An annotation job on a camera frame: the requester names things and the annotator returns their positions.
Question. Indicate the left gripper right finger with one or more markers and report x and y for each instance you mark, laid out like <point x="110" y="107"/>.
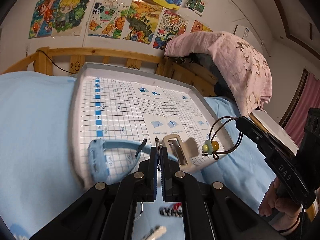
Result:
<point x="178" y="186"/>

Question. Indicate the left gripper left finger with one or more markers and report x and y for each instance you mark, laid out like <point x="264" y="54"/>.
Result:
<point x="122" y="199"/>

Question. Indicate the red string striped charm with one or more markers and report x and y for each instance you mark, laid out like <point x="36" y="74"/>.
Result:
<point x="174" y="210"/>

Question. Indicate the white hair clip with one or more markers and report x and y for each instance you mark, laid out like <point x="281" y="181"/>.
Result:
<point x="155" y="233"/>

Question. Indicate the person's right hand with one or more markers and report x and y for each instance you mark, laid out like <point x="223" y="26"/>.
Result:
<point x="290" y="219"/>

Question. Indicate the beige rectangular hair claw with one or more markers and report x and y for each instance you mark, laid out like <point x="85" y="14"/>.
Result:
<point x="184" y="151"/>

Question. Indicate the white mattress edge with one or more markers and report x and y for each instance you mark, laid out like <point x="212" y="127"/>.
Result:
<point x="267" y="124"/>

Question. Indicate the grey grid-lined tray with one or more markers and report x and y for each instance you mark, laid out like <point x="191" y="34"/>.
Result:
<point x="117" y="103"/>

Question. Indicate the light blue bed sheet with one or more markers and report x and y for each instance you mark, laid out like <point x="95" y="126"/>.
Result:
<point x="36" y="179"/>

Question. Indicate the pink floral blanket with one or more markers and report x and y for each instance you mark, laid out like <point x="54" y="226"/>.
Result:
<point x="244" y="68"/>

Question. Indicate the white air conditioner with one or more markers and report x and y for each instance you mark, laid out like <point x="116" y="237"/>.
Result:
<point x="242" y="32"/>

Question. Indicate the colourful crowd drawing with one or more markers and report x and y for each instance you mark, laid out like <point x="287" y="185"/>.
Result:
<point x="171" y="26"/>

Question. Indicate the dinosaur landscape drawing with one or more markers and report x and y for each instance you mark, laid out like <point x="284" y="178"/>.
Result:
<point x="142" y="19"/>

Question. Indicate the turtle and fish drawing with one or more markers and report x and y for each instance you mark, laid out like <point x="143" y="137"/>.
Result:
<point x="108" y="19"/>

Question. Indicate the orange hair girl drawing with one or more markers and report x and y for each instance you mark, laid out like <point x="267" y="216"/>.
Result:
<point x="43" y="18"/>

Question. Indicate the anime boy drawing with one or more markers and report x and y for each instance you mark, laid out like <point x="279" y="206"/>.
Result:
<point x="69" y="17"/>

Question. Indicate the wooden bed rail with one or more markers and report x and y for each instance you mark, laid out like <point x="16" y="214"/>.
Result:
<point x="71" y="60"/>

